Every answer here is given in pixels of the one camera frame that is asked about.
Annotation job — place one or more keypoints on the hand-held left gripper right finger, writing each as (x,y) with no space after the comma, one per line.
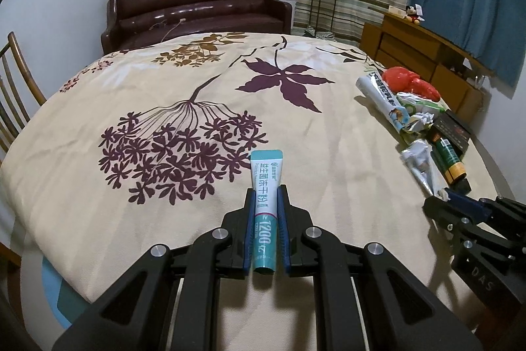
(283,236)

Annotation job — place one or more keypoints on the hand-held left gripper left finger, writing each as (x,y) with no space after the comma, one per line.
(245,236)

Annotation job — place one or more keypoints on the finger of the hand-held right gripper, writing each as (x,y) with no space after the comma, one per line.
(468,207)
(446,213)

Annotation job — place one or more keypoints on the green battery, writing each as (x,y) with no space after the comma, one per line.
(448,160)

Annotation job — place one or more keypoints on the silver wrapper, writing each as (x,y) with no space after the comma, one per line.
(419,166)

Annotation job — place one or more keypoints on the teal powder stick sachet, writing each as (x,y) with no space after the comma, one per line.
(265,178)

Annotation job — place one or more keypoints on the black cigarette box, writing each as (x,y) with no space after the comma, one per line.
(454,129)

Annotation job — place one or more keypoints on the green white sachet packet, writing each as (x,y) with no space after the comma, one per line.
(415,101)

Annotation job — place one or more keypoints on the white toothpaste tube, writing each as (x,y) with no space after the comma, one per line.
(382,94)

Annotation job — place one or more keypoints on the red plastic bag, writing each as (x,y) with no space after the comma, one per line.
(407,81)

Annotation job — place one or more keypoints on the green crumpled packet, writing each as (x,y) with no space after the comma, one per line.
(423,120)

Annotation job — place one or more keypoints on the wooden cabinet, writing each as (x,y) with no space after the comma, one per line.
(402,42)

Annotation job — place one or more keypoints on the floral beige blanket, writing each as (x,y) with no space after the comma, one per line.
(123,88)

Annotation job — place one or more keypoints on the light blue plastic object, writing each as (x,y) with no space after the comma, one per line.
(61,293)

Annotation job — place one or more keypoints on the mouse plush toy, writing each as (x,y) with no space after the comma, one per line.
(413,14)

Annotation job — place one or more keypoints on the small white box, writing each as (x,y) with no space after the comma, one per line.
(420,8)

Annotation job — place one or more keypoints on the checked cloth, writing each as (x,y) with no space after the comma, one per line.
(324,34)

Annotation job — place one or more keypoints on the tissue box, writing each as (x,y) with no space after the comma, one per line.
(396,11)

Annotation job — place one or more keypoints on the brown leather sofa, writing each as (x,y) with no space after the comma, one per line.
(193,5)

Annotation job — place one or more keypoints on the wooden chair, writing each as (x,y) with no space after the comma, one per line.
(14,40)

